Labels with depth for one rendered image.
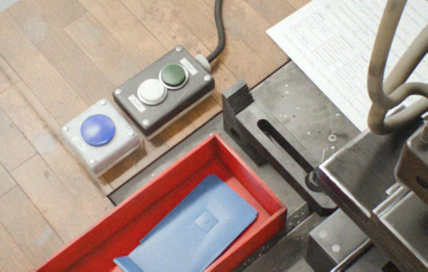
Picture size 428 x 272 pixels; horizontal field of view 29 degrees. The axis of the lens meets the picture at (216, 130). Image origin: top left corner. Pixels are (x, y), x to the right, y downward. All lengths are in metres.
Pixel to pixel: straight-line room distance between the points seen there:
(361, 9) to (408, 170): 0.52
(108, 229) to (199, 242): 0.10
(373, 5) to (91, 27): 0.36
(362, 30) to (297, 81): 0.11
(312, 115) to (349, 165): 0.30
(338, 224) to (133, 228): 0.23
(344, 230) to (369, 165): 0.16
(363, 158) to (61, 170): 0.41
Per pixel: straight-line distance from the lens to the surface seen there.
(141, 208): 0.92
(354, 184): 0.69
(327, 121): 0.98
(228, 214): 0.92
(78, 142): 0.95
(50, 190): 0.97
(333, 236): 0.84
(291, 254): 0.92
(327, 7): 1.07
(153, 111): 0.96
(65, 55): 1.05
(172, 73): 0.97
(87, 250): 0.91
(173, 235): 0.91
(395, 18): 0.44
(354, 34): 1.05
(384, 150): 0.70
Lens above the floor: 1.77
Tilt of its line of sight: 63 degrees down
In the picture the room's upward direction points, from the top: 4 degrees counter-clockwise
